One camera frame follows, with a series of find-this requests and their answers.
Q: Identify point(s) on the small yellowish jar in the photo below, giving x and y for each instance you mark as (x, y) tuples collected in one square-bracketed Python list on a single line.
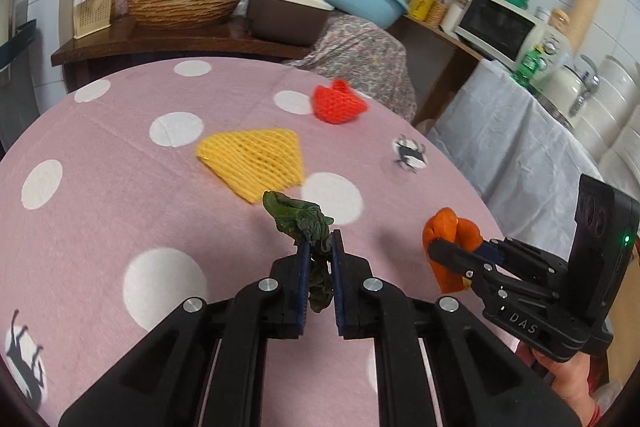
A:
[(559, 21)]

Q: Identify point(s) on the beige utensil holder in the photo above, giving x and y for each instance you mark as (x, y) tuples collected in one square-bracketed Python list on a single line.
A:
[(92, 14)]

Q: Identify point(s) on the teal wall holder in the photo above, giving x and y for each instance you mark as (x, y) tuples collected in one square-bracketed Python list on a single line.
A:
[(20, 42)]

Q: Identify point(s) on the orange peel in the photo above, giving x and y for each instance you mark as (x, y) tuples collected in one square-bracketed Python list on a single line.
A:
[(445, 227)]

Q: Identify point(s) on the dark wooden counter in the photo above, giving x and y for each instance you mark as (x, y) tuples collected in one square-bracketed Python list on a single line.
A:
[(175, 44)]

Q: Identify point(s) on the grey water dispenser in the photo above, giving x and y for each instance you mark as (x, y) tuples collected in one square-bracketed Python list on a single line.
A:
[(15, 107)]

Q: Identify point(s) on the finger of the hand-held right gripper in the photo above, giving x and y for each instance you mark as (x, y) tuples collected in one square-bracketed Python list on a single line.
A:
[(492, 248), (457, 259)]

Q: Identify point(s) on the small wicker cup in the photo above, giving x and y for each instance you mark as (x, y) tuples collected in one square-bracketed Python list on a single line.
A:
[(437, 14)]

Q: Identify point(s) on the floral cloth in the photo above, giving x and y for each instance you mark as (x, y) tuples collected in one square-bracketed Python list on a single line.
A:
[(365, 57)]

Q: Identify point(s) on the stack of paper cups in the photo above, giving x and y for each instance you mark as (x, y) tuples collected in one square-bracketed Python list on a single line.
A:
[(587, 7)]

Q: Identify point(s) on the green plastic bottle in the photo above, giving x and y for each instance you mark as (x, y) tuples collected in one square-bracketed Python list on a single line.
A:
[(529, 69)]

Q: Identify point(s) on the green vegetable leaf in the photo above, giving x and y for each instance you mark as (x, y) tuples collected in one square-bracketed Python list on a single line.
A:
[(300, 217)]

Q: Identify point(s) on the red foam fruit net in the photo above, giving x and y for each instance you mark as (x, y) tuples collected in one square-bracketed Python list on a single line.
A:
[(337, 104)]

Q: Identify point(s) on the brown wooden cabinet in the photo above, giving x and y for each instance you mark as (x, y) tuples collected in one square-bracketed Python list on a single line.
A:
[(435, 57)]

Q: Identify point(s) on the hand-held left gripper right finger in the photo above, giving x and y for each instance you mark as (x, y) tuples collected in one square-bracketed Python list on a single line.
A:
[(337, 287)]

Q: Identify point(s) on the wicker pattern basin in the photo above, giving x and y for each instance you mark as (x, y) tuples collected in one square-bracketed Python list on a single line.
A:
[(185, 4)]

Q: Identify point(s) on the brown white container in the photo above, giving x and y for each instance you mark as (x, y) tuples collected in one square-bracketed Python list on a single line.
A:
[(285, 14)]

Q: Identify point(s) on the white microwave oven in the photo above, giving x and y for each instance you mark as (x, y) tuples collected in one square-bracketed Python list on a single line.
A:
[(495, 27)]

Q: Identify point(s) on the yellow foam fruit net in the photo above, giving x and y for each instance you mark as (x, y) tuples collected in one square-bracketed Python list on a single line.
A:
[(255, 157)]

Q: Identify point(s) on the white jar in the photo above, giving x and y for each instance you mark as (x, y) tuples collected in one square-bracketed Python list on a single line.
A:
[(452, 17)]

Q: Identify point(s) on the person's right hand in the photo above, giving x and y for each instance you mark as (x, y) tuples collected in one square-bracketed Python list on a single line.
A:
[(570, 387)]

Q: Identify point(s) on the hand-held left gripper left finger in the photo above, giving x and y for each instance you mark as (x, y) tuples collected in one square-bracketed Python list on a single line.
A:
[(302, 287)]

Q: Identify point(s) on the pale grey cover cloth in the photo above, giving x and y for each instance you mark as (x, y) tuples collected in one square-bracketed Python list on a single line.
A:
[(500, 132)]

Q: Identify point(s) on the stack of white bowls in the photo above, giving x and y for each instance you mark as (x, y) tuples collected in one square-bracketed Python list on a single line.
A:
[(615, 117)]

